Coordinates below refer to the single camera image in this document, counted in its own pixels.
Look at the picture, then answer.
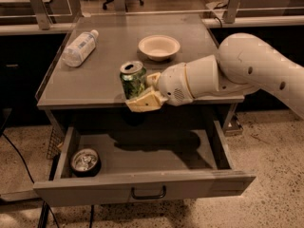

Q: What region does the black drawer handle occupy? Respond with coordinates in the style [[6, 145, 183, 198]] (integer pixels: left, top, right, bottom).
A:
[[130, 185, 167, 200]]

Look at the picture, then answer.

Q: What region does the black floor cable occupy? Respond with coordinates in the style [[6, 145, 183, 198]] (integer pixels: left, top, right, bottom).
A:
[[0, 132, 61, 228]]

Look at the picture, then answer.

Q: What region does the clear plastic water bottle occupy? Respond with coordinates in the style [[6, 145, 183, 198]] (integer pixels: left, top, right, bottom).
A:
[[62, 29, 99, 67]]

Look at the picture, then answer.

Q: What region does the white bowl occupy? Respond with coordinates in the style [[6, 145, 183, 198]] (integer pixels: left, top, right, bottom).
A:
[[138, 35, 181, 62]]

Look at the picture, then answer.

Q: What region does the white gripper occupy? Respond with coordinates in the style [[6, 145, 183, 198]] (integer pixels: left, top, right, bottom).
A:
[[125, 63, 194, 112]]

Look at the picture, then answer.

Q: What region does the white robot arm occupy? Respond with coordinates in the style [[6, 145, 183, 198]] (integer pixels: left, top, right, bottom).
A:
[[125, 33, 304, 118]]

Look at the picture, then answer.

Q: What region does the green soda can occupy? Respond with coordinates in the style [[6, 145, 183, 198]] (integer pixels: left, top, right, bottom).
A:
[[120, 61, 146, 100]]

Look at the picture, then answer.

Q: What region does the grey cabinet table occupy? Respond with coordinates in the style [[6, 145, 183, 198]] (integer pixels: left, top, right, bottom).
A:
[[38, 14, 244, 137]]

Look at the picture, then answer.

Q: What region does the open grey top drawer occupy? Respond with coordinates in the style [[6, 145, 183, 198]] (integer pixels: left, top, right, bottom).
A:
[[34, 122, 256, 206]]

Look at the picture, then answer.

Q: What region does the wire mesh basket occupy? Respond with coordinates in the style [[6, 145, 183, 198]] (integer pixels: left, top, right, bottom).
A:
[[47, 129, 64, 160]]

